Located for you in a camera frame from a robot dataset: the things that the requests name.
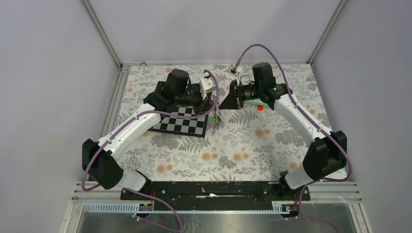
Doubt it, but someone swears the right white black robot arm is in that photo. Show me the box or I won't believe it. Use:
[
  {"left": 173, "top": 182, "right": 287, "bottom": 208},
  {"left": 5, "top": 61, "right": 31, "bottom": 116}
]
[{"left": 219, "top": 63, "right": 347, "bottom": 200}]

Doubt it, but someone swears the mint green flashlight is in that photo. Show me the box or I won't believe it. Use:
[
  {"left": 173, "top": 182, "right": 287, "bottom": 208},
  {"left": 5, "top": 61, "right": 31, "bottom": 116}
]
[{"left": 245, "top": 100, "right": 269, "bottom": 108}]

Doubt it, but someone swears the keyring with coloured key tags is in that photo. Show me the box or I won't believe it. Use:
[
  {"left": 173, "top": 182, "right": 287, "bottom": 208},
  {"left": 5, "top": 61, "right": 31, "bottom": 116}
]
[{"left": 210, "top": 107, "right": 222, "bottom": 134}]

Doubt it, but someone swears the floral patterned table mat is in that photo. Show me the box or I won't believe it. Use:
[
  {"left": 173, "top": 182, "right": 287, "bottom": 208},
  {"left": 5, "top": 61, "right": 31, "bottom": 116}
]
[{"left": 118, "top": 64, "right": 330, "bottom": 181}]

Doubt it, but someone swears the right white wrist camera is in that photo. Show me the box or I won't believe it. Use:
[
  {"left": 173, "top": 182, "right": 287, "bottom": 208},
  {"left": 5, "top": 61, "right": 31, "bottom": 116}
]
[{"left": 227, "top": 65, "right": 242, "bottom": 78}]

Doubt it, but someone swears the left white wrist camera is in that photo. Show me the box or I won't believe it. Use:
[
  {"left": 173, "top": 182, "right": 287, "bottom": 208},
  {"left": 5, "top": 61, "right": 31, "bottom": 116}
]
[{"left": 199, "top": 73, "right": 217, "bottom": 99}]

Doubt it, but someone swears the purple cable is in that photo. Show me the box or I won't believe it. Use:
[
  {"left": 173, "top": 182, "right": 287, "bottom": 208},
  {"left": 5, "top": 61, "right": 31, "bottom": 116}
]
[
  {"left": 232, "top": 43, "right": 353, "bottom": 233},
  {"left": 81, "top": 69, "right": 221, "bottom": 233}
]

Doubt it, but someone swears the black white chessboard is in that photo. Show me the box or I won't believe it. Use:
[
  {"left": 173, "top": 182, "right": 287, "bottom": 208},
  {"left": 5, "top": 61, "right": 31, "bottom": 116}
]
[{"left": 148, "top": 81, "right": 214, "bottom": 138}]

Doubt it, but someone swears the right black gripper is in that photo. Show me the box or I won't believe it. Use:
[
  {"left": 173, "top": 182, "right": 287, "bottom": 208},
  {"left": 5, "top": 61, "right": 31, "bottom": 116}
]
[{"left": 219, "top": 79, "right": 262, "bottom": 110}]

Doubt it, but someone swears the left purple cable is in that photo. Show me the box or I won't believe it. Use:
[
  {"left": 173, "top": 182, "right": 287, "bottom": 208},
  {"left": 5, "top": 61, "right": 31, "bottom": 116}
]
[{"left": 81, "top": 69, "right": 221, "bottom": 233}]

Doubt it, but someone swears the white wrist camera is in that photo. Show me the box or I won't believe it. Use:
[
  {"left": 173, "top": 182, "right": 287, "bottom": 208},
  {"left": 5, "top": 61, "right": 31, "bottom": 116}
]
[
  {"left": 199, "top": 73, "right": 217, "bottom": 99},
  {"left": 227, "top": 65, "right": 242, "bottom": 78}
]

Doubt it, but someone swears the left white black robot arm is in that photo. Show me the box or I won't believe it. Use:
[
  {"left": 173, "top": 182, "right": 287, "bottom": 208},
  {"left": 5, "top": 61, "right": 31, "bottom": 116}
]
[{"left": 81, "top": 69, "right": 220, "bottom": 200}]

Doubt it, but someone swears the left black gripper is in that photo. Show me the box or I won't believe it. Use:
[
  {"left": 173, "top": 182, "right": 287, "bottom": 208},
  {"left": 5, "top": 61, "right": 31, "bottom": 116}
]
[{"left": 176, "top": 86, "right": 217, "bottom": 116}]

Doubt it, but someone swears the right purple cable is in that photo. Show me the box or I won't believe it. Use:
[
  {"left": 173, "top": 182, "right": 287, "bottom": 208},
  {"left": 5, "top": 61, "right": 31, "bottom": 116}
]
[{"left": 232, "top": 43, "right": 353, "bottom": 233}]

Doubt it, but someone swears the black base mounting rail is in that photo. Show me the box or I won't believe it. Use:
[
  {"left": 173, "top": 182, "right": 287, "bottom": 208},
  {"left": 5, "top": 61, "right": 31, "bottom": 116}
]
[{"left": 120, "top": 181, "right": 310, "bottom": 212}]

